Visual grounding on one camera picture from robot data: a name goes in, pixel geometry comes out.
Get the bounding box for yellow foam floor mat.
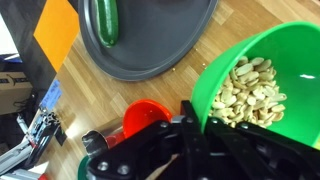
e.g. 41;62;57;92
33;0;80;73

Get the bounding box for grey round metal tray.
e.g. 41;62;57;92
77;0;220;82

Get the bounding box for brown cardboard box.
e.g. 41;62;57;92
0;71;34;116

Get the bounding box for blue paper label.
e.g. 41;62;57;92
39;79;64;112

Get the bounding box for large green cucumber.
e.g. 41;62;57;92
91;0;120;48

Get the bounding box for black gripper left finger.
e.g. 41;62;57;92
87;100;210;180

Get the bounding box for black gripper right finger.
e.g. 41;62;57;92
205;116;320;180

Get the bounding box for pile of peanuts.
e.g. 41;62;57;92
209;55;288;129

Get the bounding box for red plastic bowl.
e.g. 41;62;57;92
122;98;173;140

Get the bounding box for aluminium extrusion stand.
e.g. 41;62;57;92
0;109;66;180

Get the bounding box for green plastic plate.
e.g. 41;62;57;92
77;155;92;180

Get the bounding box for green plastic bowl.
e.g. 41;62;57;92
190;20;320;149

